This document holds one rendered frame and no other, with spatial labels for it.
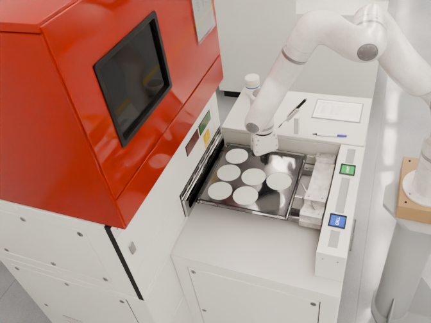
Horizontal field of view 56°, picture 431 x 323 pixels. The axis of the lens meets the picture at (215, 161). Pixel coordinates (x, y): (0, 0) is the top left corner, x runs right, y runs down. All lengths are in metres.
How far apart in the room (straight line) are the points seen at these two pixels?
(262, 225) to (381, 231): 1.23
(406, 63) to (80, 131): 0.91
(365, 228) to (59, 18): 2.22
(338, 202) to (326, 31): 0.61
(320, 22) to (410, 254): 1.08
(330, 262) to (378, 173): 1.71
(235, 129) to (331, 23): 0.77
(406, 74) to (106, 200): 0.92
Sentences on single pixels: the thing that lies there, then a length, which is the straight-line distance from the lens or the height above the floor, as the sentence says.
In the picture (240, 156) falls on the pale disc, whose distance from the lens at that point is 1.78.
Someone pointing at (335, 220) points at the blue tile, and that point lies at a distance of 1.45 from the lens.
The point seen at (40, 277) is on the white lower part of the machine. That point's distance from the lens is 1.84.
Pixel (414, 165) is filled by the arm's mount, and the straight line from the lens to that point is 1.80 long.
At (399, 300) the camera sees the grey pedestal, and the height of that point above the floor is 0.20.
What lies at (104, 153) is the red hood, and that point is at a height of 1.48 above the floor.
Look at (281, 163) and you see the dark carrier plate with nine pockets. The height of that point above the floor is 0.90.
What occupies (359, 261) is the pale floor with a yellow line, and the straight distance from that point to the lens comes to 2.54.
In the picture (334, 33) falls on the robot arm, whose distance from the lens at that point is 1.23.
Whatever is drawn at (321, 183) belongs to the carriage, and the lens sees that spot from 1.68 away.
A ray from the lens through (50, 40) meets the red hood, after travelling 0.85.
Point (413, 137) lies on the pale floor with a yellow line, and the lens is 3.40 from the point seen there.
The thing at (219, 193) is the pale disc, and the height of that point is 0.90.
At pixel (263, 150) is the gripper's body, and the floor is 1.05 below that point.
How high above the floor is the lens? 2.08
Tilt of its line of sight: 42 degrees down
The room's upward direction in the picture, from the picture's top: 9 degrees counter-clockwise
